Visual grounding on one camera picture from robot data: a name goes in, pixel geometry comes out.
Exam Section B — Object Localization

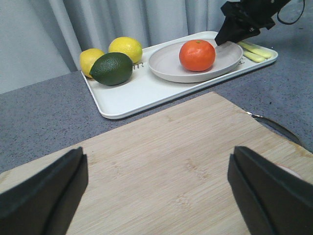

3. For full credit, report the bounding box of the wooden cutting board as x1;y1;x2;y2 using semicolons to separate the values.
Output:
0;92;313;235

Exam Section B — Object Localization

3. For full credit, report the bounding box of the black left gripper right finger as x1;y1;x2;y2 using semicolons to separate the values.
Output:
227;146;313;235

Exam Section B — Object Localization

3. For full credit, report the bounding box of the orange mandarin fruit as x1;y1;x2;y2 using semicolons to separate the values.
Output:
179;39;216;72

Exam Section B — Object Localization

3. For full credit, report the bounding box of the yellow lemon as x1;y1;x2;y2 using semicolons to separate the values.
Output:
80;48;105;78
108;37;143;64

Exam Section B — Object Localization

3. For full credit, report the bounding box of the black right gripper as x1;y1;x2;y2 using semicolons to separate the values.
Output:
215;0;289;46

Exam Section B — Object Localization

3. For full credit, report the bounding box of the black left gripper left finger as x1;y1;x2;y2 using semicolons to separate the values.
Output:
0;147;88;235

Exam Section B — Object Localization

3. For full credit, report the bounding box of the yellow lemon front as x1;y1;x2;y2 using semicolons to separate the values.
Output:
108;37;143;64

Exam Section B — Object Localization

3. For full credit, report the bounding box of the white rectangular tray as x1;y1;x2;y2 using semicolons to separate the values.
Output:
84;31;278;119

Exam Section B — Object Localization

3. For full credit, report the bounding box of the black cable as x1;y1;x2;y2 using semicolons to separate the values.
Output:
277;0;306;25

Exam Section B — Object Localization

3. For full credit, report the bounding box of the yellow-green stick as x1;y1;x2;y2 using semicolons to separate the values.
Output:
243;50;265;63
238;42;271;59

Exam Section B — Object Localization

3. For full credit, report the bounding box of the yellow-green stick near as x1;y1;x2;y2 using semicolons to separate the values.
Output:
243;50;265;63

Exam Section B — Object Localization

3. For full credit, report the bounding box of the beige round plate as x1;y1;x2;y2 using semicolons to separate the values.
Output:
148;39;243;83

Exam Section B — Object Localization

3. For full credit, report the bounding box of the yellow-green stick far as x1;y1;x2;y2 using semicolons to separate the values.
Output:
238;42;271;59

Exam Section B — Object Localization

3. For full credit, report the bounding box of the green lime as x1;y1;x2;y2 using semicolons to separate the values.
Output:
89;52;133;86

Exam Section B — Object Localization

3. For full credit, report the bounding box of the yellow lemon rear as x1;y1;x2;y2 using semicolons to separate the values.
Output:
80;48;105;78

